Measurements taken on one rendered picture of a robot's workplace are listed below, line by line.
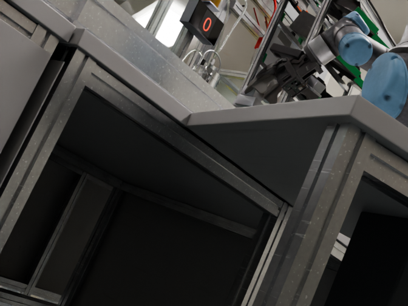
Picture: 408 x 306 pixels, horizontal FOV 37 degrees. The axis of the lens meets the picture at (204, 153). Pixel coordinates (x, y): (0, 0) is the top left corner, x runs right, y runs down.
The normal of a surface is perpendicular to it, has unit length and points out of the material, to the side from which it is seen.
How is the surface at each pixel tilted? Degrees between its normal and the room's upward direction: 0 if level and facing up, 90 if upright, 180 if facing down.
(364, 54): 125
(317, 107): 90
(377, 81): 98
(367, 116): 90
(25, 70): 90
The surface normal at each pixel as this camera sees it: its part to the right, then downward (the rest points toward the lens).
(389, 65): -0.91, -0.32
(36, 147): 0.73, 0.20
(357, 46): 0.00, 0.47
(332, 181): 0.42, 0.01
